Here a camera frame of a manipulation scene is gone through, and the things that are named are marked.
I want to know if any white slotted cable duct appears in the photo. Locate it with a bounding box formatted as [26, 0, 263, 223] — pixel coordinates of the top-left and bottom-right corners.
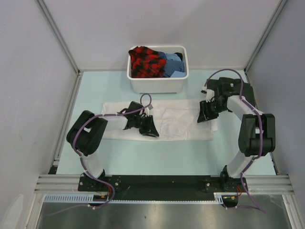
[44, 194, 223, 205]

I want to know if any left aluminium corner post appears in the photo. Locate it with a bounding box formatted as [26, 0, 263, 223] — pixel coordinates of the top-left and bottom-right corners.
[35, 0, 80, 73]

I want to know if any aluminium corner post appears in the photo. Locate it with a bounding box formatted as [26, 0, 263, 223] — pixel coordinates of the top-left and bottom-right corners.
[35, 0, 80, 73]
[244, 0, 289, 74]

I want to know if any folded black striped shirt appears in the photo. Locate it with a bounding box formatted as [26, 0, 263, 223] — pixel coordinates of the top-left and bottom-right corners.
[207, 77, 256, 112]

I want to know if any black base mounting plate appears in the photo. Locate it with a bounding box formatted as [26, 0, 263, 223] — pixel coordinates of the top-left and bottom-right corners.
[78, 174, 249, 201]

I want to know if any aluminium front rail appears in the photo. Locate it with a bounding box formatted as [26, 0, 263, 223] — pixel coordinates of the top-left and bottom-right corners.
[34, 174, 294, 195]

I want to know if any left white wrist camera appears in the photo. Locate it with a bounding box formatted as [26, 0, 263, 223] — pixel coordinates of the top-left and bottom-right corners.
[146, 104, 153, 112]

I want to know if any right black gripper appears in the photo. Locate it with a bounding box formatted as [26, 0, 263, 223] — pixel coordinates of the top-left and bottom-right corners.
[197, 99, 228, 123]

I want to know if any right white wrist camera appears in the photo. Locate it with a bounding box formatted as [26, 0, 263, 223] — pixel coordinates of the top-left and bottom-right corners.
[201, 86, 215, 102]

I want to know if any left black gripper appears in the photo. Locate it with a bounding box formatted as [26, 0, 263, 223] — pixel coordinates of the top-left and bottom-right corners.
[133, 114, 159, 137]

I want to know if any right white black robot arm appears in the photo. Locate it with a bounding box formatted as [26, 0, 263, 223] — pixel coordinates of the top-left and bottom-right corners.
[197, 77, 275, 191]

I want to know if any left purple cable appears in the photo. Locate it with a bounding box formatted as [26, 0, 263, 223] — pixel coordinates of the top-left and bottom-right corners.
[46, 93, 153, 216]

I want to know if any white long sleeve shirt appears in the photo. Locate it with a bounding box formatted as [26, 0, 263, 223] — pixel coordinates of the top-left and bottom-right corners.
[103, 99, 218, 142]

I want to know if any red black plaid shirt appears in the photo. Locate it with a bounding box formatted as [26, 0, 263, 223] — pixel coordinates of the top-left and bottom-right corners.
[128, 46, 167, 78]

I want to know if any blue patterned shirt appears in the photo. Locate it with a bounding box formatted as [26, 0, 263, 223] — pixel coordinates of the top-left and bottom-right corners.
[158, 52, 186, 78]

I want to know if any right aluminium corner post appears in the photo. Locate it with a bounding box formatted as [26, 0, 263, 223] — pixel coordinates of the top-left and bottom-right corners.
[244, 0, 289, 74]

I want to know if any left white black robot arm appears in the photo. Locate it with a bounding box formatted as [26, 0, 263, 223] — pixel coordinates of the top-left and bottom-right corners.
[66, 101, 159, 191]

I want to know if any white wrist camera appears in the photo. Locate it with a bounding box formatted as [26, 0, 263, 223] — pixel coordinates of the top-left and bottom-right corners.
[201, 86, 215, 102]
[146, 104, 153, 112]

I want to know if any white plastic bin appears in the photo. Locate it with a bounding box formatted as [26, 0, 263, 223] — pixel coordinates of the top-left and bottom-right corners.
[127, 45, 189, 93]

